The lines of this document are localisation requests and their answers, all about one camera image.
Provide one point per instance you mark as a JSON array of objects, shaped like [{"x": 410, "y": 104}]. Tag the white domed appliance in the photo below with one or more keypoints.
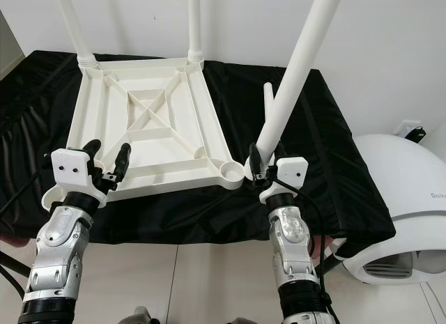
[{"x": 404, "y": 198}]

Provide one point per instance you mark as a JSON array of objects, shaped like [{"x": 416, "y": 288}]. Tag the black table cover cloth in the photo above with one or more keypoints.
[{"x": 341, "y": 150}]

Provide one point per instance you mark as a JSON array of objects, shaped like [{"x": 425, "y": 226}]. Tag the white plastic table leg tube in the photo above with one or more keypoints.
[
  {"x": 72, "y": 24},
  {"x": 268, "y": 101},
  {"x": 194, "y": 24},
  {"x": 296, "y": 66}
]

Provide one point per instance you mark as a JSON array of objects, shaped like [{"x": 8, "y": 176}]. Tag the white wall socket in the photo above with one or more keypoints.
[{"x": 405, "y": 127}]

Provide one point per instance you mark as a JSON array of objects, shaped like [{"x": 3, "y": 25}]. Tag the grey robot left foot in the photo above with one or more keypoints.
[{"x": 139, "y": 316}]

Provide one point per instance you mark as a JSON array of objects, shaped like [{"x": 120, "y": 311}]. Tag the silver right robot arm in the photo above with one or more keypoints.
[{"x": 296, "y": 240}]

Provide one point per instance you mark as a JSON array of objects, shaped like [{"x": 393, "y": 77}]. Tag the black power plug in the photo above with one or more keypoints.
[{"x": 417, "y": 135}]

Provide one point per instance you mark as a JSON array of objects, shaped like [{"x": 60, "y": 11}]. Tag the white plastic children table top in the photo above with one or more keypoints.
[{"x": 167, "y": 136}]

